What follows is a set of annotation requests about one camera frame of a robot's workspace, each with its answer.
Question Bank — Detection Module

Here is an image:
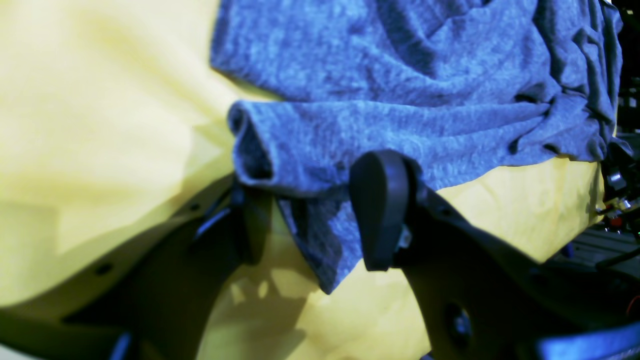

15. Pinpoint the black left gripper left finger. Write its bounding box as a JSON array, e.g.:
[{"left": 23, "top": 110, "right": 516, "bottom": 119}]
[{"left": 1, "top": 175, "right": 272, "bottom": 360}]

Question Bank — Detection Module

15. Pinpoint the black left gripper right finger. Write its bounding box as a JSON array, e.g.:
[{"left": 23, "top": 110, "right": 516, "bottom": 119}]
[{"left": 349, "top": 150, "right": 639, "bottom": 360}]

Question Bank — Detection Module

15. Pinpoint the grey long-sleeve shirt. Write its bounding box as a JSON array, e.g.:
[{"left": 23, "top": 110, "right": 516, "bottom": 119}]
[{"left": 210, "top": 0, "right": 623, "bottom": 294}]

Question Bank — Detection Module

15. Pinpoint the yellow table cloth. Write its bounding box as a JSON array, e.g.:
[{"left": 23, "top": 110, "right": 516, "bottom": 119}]
[{"left": 0, "top": 0, "right": 616, "bottom": 360}]

